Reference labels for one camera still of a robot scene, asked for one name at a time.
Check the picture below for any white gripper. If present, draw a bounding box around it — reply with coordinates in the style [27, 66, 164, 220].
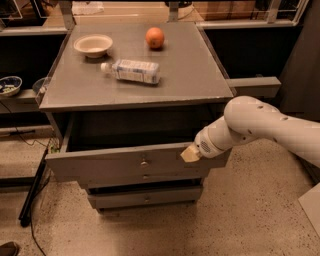
[181, 126, 230, 163]

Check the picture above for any grey top drawer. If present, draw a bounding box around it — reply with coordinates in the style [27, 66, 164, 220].
[47, 109, 230, 182]

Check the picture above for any grey drawer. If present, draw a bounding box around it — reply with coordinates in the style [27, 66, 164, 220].
[47, 109, 230, 182]
[78, 168, 209, 189]
[87, 186, 203, 209]

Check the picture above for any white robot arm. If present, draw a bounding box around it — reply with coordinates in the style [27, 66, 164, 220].
[181, 96, 320, 167]

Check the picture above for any grey drawer cabinet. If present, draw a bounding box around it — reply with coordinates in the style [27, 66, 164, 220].
[38, 21, 236, 214]

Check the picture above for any grey bottom drawer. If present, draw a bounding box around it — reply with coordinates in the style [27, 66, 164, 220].
[87, 186, 203, 209]

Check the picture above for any grey middle drawer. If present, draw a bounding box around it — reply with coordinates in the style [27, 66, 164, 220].
[78, 168, 209, 189]

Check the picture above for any clear plastic water bottle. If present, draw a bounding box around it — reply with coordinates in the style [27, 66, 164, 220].
[100, 59, 160, 85]

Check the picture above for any grey side shelf beam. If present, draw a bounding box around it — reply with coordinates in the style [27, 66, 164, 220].
[227, 77, 281, 98]

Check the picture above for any orange fruit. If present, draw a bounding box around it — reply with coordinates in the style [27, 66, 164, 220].
[145, 27, 165, 49]

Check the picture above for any light floor panel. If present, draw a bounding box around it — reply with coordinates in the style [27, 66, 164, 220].
[298, 183, 320, 237]

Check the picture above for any beige paper bowl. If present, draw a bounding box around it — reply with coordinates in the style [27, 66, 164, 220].
[73, 34, 113, 58]

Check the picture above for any black floor bar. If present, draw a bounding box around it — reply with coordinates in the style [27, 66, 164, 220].
[19, 149, 48, 227]

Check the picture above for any blue patterned bowl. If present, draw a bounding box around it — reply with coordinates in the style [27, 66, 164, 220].
[0, 76, 22, 97]

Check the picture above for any dark shoe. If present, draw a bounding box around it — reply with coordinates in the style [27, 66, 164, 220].
[0, 242, 19, 256]

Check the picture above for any black floor cable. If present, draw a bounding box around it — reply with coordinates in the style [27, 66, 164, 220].
[0, 99, 56, 256]

